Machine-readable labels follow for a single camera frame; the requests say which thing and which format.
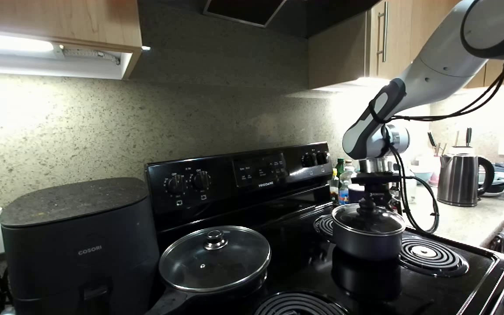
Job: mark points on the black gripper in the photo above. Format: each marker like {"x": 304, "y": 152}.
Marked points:
{"x": 383, "y": 188}

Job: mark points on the dark saucepan with glass lid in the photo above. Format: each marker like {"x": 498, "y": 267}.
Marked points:
{"x": 369, "y": 236}

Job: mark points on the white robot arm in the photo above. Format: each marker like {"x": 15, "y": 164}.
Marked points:
{"x": 465, "y": 40}

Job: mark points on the wooden cabinet by arm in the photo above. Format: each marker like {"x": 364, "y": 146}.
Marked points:
{"x": 385, "y": 40}

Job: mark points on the black electric stove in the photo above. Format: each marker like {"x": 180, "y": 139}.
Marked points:
{"x": 283, "y": 195}

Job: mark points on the blue salt canister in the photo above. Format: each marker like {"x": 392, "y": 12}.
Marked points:
{"x": 355, "y": 194}

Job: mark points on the white cap bottle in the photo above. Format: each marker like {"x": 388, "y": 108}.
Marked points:
{"x": 344, "y": 180}

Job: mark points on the stainless electric kettle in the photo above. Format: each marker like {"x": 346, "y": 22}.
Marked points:
{"x": 462, "y": 174}

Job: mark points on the black frying pan with lid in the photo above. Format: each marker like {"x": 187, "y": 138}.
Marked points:
{"x": 211, "y": 264}

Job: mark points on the black range hood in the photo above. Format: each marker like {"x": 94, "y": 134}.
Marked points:
{"x": 290, "y": 17}

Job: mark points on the black air fryer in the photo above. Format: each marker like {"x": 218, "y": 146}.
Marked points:
{"x": 80, "y": 250}

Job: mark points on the wooden cabinet near hood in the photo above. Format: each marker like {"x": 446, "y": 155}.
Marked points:
{"x": 94, "y": 40}

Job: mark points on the under cabinet light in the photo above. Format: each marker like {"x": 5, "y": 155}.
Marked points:
{"x": 22, "y": 47}

